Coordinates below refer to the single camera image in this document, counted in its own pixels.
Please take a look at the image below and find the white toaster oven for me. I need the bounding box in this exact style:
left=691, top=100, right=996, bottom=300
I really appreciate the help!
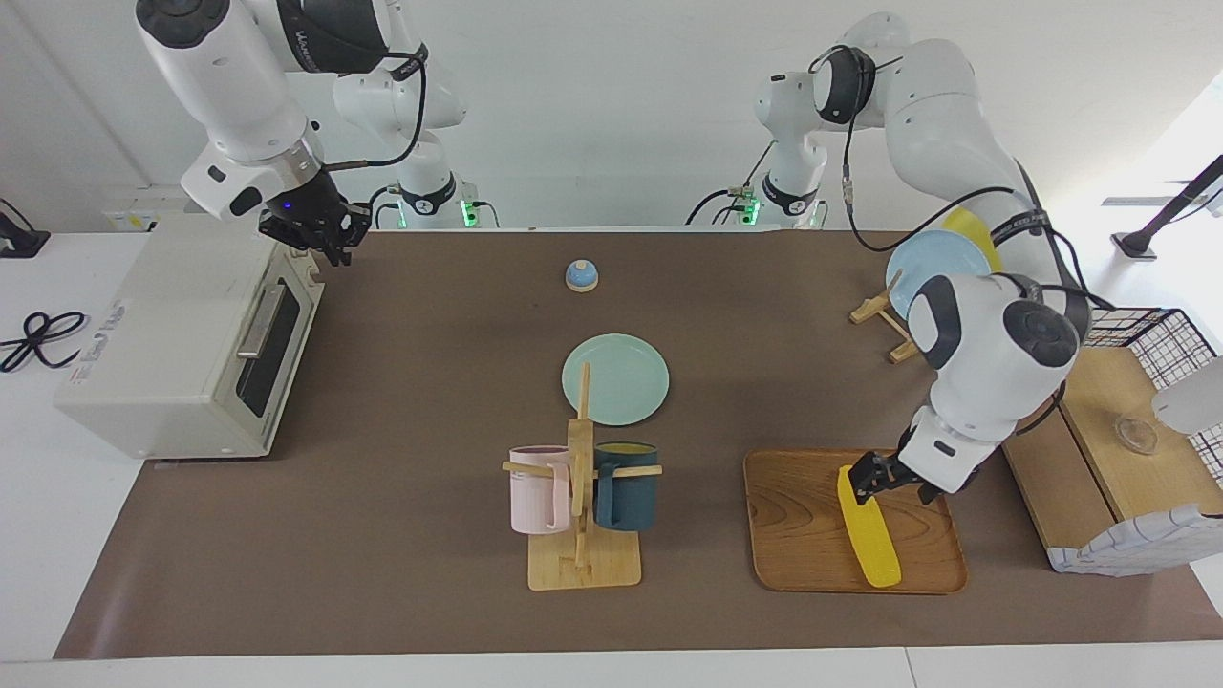
left=53, top=215, right=326, bottom=462

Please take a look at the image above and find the black tripod stand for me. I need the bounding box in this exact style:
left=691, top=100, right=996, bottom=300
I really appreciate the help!
left=1111, top=155, right=1223, bottom=261

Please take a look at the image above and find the wooden mug rack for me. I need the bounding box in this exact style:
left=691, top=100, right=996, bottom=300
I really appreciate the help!
left=502, top=361, right=663, bottom=591

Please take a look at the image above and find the black base cable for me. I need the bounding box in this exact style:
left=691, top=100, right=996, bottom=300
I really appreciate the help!
left=686, top=143, right=777, bottom=226
left=361, top=184, right=398, bottom=230

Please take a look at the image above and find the dark teal mug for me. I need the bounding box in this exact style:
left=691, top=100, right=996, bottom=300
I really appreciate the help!
left=592, top=441, right=659, bottom=532

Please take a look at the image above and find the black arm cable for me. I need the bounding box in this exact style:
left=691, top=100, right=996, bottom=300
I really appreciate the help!
left=807, top=43, right=1119, bottom=312
left=320, top=38, right=428, bottom=173

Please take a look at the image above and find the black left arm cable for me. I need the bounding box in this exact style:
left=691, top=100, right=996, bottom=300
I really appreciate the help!
left=807, top=43, right=1119, bottom=312

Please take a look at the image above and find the small clear glass dish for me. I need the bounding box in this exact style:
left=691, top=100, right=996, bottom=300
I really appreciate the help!
left=1113, top=418, right=1159, bottom=455

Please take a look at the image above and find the black wire basket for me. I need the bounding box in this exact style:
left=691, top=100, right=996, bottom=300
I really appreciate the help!
left=1080, top=307, right=1223, bottom=479

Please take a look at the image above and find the brown wooden tray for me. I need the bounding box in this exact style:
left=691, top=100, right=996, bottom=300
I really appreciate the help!
left=742, top=448, right=970, bottom=595

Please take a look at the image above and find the pink mug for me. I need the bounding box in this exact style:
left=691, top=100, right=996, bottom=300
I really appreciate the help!
left=507, top=445, right=572, bottom=535

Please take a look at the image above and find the wire basket with wood boards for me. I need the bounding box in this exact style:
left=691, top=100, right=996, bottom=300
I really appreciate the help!
left=1003, top=344, right=1223, bottom=550

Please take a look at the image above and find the light blue plate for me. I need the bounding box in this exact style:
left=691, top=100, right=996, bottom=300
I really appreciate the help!
left=885, top=229, right=995, bottom=321

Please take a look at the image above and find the yellow plate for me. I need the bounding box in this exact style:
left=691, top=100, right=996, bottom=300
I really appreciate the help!
left=941, top=208, right=1004, bottom=273

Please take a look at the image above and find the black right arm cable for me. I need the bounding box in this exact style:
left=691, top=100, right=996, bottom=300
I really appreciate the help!
left=320, top=38, right=428, bottom=173

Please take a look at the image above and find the wooden plate rack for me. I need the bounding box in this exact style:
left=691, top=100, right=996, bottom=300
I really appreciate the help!
left=849, top=272, right=923, bottom=364

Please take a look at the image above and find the glass oven door with handle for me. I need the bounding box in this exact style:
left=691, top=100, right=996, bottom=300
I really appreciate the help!
left=215, top=256, right=326, bottom=458

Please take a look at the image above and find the black stand foot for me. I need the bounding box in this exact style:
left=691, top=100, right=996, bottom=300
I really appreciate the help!
left=0, top=198, right=51, bottom=259

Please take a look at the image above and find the brown table mat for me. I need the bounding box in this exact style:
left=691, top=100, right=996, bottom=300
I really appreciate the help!
left=53, top=229, right=1223, bottom=660

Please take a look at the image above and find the white checked cloth liner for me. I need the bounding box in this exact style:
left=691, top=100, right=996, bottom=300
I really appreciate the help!
left=1046, top=504, right=1223, bottom=576

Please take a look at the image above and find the coiled black cable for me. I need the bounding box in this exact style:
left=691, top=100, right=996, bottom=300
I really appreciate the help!
left=0, top=311, right=89, bottom=374

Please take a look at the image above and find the light green plate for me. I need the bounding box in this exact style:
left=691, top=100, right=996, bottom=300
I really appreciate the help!
left=561, top=333, right=671, bottom=427

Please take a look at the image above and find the white rounded device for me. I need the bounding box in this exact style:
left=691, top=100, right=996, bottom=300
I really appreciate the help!
left=1150, top=355, right=1223, bottom=436

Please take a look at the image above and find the yellow corn cob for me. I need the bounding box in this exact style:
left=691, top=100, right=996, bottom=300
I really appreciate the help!
left=837, top=465, right=902, bottom=589

